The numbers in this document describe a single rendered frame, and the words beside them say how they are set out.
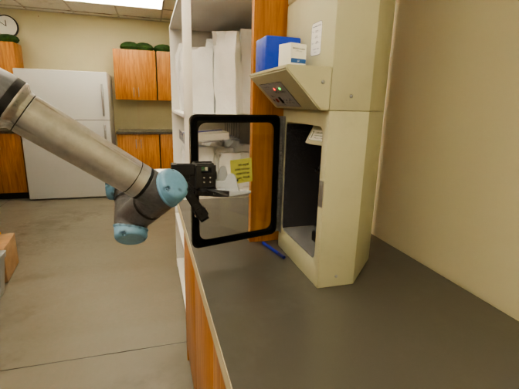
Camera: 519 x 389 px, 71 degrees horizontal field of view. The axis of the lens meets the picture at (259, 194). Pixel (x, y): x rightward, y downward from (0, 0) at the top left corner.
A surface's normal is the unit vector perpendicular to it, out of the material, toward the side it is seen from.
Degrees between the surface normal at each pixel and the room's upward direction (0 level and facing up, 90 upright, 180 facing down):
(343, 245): 90
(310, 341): 0
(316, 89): 90
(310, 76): 90
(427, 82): 90
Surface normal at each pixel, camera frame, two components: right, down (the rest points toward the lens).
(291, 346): 0.03, -0.97
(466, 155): -0.96, 0.04
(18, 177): 0.29, 0.24
